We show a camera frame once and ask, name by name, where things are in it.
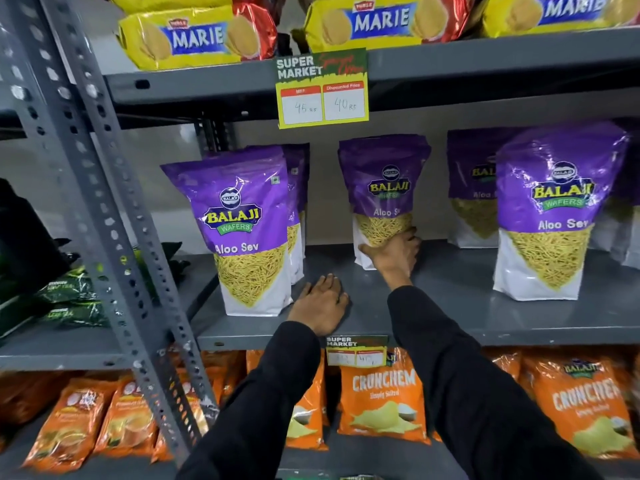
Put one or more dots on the row of orange chip packets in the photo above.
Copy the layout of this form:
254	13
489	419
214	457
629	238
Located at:
382	389

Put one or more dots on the yellow green price tag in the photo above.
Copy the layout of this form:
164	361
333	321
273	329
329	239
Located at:
322	102
356	355

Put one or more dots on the dark green snack packet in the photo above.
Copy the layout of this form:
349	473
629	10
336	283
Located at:
75	314
67	287
172	267

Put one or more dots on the person's left hand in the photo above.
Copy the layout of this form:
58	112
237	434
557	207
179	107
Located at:
320	307

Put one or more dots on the purple Aloo Sev bag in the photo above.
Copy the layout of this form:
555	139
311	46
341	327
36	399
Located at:
560	144
382	154

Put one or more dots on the person's right forearm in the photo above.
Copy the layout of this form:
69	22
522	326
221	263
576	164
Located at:
475	394

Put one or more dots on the person's right hand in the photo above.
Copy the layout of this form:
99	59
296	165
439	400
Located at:
397	257

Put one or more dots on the group of dark orange packets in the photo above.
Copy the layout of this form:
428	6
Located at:
70	424

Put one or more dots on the person's left forearm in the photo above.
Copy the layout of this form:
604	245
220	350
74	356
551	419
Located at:
260	409

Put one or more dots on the grey metal shelf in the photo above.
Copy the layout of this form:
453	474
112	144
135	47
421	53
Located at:
450	289

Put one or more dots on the stack of yellow biscuit packets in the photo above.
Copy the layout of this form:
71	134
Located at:
195	39

